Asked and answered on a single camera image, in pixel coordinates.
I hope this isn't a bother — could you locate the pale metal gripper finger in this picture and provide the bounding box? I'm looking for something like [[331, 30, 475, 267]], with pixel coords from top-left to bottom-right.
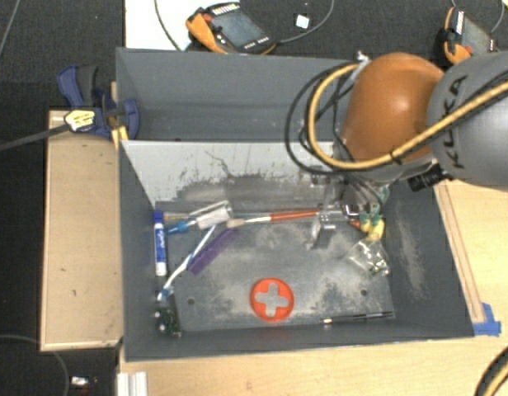
[[320, 184, 342, 212], [310, 219, 338, 250]]

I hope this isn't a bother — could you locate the clear plastic bag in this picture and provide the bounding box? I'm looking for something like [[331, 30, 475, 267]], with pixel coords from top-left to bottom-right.
[[346, 238, 392, 278]]

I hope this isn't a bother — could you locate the orange disc with cross cutout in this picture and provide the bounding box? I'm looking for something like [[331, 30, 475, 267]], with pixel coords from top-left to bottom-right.
[[249, 277, 296, 323]]

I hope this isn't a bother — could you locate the black pen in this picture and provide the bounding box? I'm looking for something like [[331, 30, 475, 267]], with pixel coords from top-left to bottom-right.
[[321, 310, 395, 325]]

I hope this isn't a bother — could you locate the white tube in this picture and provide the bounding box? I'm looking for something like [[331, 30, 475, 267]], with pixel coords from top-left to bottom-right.
[[195, 200, 234, 231]]

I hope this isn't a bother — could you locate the grey metal bin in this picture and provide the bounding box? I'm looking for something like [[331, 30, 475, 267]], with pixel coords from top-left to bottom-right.
[[115, 47, 476, 362]]

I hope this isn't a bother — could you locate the white and blue toothbrush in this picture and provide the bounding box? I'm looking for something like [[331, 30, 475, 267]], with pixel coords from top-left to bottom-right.
[[156, 224, 219, 303]]

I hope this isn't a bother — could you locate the blue capped small tube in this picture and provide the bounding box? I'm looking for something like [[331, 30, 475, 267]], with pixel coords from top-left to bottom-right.
[[166, 219, 197, 236]]

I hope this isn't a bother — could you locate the white and blue marker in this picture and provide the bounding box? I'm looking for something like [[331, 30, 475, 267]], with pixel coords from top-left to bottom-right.
[[153, 209, 168, 277]]

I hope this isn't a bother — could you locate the green circuit board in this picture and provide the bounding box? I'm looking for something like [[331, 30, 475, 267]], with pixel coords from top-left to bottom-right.
[[154, 296, 183, 339]]

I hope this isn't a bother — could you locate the pale wood board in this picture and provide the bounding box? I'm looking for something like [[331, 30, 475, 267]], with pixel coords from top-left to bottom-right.
[[39, 109, 125, 352]]

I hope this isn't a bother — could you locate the red handled paintbrush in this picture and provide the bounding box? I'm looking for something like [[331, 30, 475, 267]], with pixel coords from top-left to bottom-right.
[[226, 208, 322, 230]]

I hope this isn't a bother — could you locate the black cylinder on white bracket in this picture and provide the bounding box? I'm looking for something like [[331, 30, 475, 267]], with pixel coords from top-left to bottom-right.
[[406, 165, 450, 193]]

